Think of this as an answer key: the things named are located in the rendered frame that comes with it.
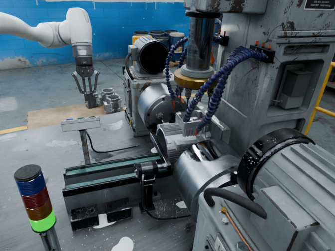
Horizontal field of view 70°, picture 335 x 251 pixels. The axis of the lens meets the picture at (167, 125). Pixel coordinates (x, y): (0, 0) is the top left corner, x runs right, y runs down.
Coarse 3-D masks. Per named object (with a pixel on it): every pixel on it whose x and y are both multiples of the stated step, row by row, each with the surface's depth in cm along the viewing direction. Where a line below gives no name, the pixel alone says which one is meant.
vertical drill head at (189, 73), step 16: (192, 0) 80; (192, 32) 84; (208, 32) 83; (192, 48) 86; (208, 48) 86; (192, 64) 89; (208, 64) 90; (176, 80) 92; (192, 80) 87; (208, 96) 96
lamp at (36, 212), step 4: (48, 200) 63; (44, 204) 62; (48, 204) 63; (36, 208) 61; (40, 208) 61; (44, 208) 62; (48, 208) 64; (52, 208) 66; (28, 212) 62; (32, 212) 61; (36, 212) 61; (40, 212) 62; (44, 212) 63; (48, 212) 64; (28, 216) 63; (32, 216) 62; (36, 216) 62; (40, 216) 62; (44, 216) 63; (32, 220) 63; (36, 220) 63
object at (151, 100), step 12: (156, 84) 131; (144, 96) 127; (156, 96) 120; (168, 96) 119; (144, 108) 122; (156, 108) 120; (168, 108) 122; (180, 108) 124; (144, 120) 122; (156, 120) 123; (168, 120) 126; (156, 132) 127
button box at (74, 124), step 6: (66, 120) 111; (72, 120) 110; (78, 120) 111; (84, 120) 112; (90, 120) 113; (96, 120) 113; (66, 126) 110; (72, 126) 111; (78, 126) 111; (84, 126) 112; (90, 126) 113; (96, 126) 114
